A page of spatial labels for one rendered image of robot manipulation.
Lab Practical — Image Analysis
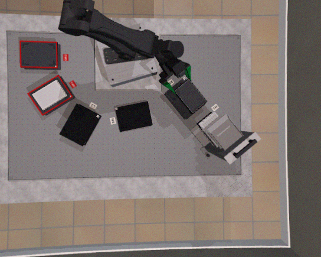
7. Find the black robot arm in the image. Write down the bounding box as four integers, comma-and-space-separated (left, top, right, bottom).
58, 0, 186, 78

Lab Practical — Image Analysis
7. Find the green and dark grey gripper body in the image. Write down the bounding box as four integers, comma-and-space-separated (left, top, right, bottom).
159, 60, 190, 84

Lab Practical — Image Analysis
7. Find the white rectangular plate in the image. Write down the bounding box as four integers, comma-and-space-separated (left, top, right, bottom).
32, 80, 67, 110

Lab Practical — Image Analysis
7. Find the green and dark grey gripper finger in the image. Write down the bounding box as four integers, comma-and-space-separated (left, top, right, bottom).
185, 66, 191, 81
163, 82, 176, 94

